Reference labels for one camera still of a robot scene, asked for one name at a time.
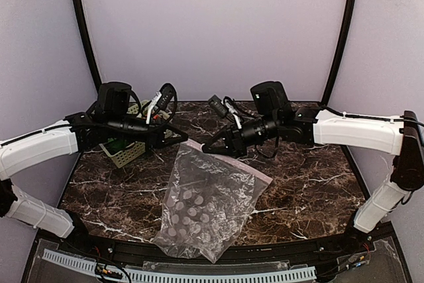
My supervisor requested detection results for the clear zip top bag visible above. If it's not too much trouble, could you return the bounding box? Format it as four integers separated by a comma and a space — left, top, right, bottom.
152, 140, 272, 263

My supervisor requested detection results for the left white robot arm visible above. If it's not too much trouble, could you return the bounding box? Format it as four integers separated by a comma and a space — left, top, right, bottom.
1, 82, 188, 239

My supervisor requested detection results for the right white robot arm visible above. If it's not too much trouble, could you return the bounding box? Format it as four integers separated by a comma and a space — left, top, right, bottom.
201, 81, 423, 233

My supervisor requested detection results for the beige perforated plastic basket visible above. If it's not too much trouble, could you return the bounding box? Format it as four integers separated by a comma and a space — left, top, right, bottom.
99, 103, 170, 168

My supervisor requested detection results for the green leafy vegetable toy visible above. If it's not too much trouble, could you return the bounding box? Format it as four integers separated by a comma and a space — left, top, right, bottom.
104, 140, 129, 156

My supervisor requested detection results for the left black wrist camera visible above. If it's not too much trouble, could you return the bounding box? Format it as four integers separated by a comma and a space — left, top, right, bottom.
147, 83, 178, 115

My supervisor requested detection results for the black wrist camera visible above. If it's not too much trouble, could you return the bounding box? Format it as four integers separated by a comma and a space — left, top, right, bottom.
147, 83, 178, 115
208, 95, 244, 122

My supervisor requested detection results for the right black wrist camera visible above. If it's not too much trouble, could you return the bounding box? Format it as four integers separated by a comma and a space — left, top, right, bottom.
208, 95, 244, 122

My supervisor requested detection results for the left black frame post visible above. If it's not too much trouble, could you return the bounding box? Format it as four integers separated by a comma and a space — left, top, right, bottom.
72, 0, 102, 91

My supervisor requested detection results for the black frame post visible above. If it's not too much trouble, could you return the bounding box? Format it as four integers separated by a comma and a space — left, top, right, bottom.
321, 0, 356, 105
72, 0, 102, 91

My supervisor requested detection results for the white slotted cable duct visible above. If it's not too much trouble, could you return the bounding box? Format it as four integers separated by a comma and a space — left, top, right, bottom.
42, 249, 317, 282

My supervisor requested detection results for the right black frame post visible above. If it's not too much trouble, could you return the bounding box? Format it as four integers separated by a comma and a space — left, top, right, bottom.
321, 0, 356, 105

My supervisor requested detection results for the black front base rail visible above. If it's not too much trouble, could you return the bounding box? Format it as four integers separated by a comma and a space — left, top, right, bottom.
23, 219, 411, 282

